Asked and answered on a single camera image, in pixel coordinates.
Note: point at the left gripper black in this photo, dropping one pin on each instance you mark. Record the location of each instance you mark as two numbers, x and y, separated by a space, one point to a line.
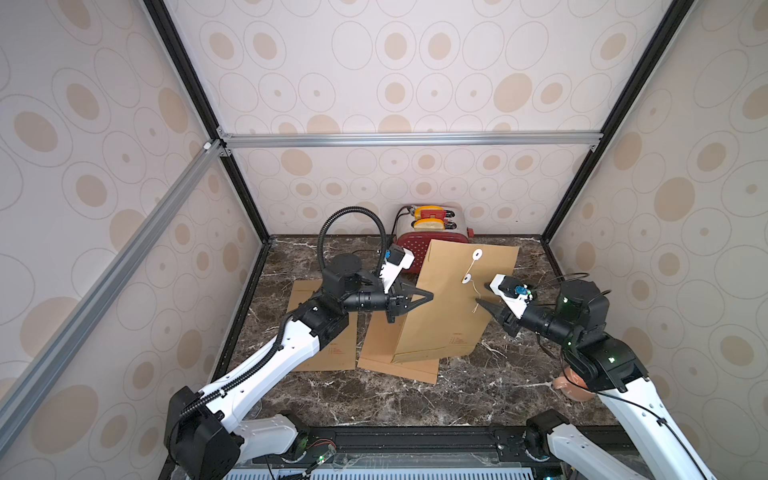
399 303

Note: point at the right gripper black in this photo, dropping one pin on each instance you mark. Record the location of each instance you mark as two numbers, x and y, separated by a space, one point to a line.
510 318

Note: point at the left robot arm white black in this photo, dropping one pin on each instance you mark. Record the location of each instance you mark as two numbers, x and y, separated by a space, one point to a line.
207 432

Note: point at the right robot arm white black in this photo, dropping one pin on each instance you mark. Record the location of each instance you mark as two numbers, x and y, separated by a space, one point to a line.
609 369

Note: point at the red toaster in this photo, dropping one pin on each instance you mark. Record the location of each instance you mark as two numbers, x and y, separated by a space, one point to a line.
456 230

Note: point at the yellow toast front slot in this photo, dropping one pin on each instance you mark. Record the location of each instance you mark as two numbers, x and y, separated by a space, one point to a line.
428 224

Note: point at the yellow toast slot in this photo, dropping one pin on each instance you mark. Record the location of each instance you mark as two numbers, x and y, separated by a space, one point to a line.
428 224
429 212

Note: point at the yellow toast rear slot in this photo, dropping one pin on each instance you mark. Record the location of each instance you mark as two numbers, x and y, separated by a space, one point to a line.
429 212

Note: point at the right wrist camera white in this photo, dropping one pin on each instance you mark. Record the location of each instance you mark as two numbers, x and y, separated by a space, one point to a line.
515 294

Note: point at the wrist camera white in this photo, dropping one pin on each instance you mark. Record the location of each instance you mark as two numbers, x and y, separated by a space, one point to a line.
396 259
515 294

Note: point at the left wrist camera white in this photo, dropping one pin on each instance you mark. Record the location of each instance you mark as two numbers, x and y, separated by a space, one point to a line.
396 259

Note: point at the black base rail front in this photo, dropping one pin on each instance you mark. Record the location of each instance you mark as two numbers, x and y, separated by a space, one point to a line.
491 452

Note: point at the horizontal aluminium rail back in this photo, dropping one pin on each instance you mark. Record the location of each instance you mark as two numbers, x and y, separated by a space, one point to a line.
424 139

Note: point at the diagonal aluminium rail left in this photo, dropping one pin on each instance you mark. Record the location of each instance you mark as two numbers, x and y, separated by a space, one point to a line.
54 358

